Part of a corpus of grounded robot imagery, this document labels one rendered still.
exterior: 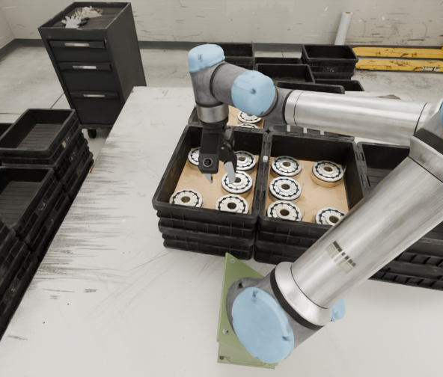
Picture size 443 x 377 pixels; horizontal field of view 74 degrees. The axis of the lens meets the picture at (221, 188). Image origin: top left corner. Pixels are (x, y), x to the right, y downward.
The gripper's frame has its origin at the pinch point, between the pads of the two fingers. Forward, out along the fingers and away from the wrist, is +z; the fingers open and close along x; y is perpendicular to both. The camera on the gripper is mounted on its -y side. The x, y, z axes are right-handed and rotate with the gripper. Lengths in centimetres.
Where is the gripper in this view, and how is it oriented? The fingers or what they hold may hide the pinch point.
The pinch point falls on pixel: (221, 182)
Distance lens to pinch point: 83.1
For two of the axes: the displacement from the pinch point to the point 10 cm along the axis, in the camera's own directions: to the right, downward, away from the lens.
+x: -9.8, -0.5, 2.0
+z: 1.0, 7.0, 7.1
